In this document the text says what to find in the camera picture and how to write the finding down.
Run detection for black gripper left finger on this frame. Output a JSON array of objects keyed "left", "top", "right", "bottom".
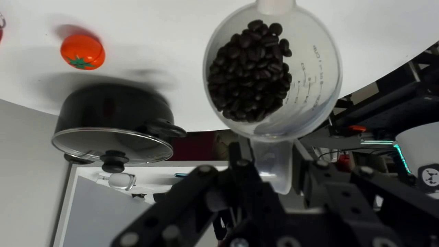
[{"left": 110, "top": 142, "right": 284, "bottom": 247}]

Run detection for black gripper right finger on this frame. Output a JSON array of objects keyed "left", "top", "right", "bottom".
[{"left": 282, "top": 142, "right": 439, "bottom": 247}]

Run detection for dark coffee beans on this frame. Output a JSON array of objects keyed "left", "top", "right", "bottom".
[{"left": 207, "top": 19, "right": 292, "bottom": 123}]

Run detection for clear plastic measuring jar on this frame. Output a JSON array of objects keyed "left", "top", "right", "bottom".
[{"left": 203, "top": 0, "right": 341, "bottom": 193}]

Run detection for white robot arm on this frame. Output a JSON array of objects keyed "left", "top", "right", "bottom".
[{"left": 110, "top": 123, "right": 439, "bottom": 247}]

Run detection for glass pot lid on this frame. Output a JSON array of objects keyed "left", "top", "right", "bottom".
[{"left": 52, "top": 127, "right": 173, "bottom": 172}]

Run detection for black cooking pot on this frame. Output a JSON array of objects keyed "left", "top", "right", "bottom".
[{"left": 53, "top": 83, "right": 185, "bottom": 145}]

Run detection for toy tomato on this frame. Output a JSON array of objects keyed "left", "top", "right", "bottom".
[{"left": 60, "top": 32, "right": 105, "bottom": 69}]

